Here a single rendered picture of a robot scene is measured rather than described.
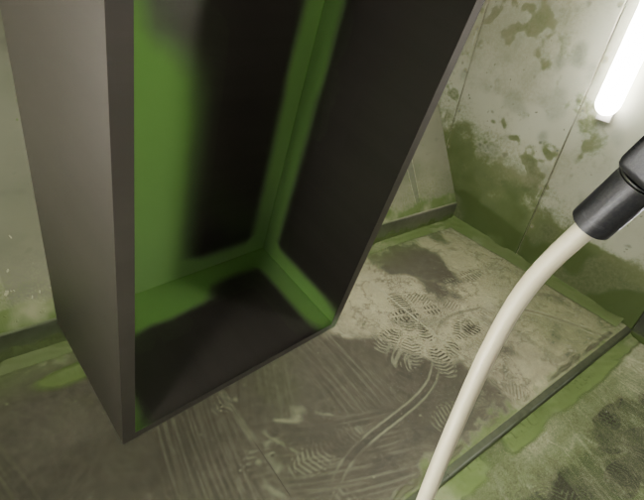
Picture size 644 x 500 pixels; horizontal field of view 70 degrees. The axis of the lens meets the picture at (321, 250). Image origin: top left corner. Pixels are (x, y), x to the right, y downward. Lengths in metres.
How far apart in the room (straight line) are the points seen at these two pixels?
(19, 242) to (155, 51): 1.06
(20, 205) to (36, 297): 0.31
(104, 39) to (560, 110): 2.28
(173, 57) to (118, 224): 0.43
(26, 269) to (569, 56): 2.39
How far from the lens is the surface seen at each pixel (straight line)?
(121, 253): 0.64
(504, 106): 2.71
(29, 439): 1.68
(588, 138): 2.51
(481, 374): 0.45
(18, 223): 1.83
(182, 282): 1.33
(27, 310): 1.83
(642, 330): 2.64
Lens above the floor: 1.34
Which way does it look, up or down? 33 degrees down
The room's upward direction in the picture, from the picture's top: 9 degrees clockwise
